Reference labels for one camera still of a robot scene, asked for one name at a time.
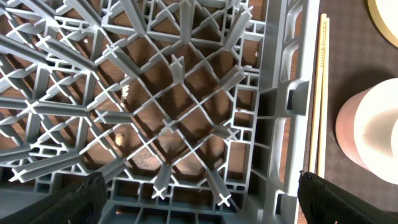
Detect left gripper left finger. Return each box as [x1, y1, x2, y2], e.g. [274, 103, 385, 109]
[1, 172, 108, 224]

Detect dark brown serving tray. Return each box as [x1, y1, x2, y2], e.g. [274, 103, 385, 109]
[319, 0, 397, 215]

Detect yellow round plate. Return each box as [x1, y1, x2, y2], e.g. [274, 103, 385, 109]
[367, 0, 397, 47]

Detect wooden chopstick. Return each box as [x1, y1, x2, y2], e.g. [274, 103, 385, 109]
[308, 13, 327, 173]
[317, 17, 330, 178]

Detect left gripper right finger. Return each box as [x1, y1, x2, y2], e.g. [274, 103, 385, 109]
[297, 170, 397, 224]

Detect grey plastic dishwasher rack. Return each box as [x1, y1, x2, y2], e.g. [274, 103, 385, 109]
[1, 0, 320, 223]

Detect right wooden chopstick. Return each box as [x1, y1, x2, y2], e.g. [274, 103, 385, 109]
[317, 17, 330, 178]

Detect left wooden chopstick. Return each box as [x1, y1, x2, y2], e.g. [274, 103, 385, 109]
[308, 13, 327, 173]

